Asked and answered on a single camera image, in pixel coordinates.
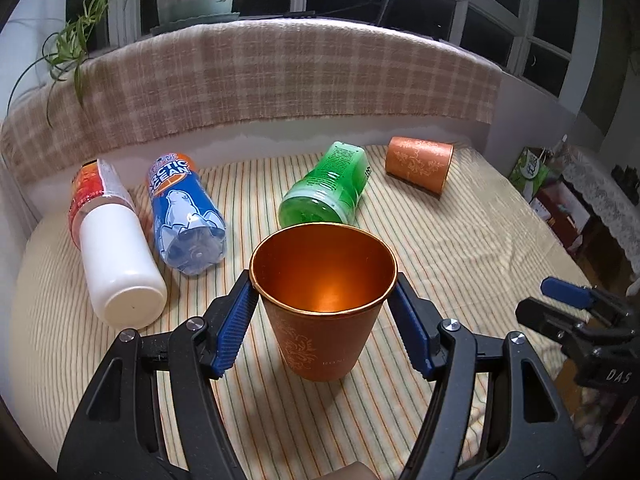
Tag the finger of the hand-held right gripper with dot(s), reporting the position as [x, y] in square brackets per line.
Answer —
[545, 321]
[565, 290]

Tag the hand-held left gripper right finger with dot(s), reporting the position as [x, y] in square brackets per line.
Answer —
[414, 331]

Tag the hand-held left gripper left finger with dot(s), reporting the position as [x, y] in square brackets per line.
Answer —
[234, 331]

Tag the orange patterned cup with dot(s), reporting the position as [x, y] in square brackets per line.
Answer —
[325, 290]
[417, 162]

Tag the striped yellow bed sheet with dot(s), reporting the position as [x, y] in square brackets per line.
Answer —
[475, 240]

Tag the white lace cloth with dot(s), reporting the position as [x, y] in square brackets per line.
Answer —
[602, 190]

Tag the green paper bag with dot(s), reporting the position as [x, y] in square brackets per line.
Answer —
[529, 170]

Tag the blue label plastic bottle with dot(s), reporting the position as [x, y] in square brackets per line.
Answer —
[182, 210]

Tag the white bottle with orange label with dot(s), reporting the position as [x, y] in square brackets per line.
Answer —
[117, 260]

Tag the green plastic bottle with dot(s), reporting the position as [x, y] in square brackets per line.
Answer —
[327, 185]

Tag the beige plaid blanket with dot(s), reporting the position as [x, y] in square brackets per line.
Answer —
[280, 75]

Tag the spider plant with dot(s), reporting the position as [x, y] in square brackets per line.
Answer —
[75, 45]

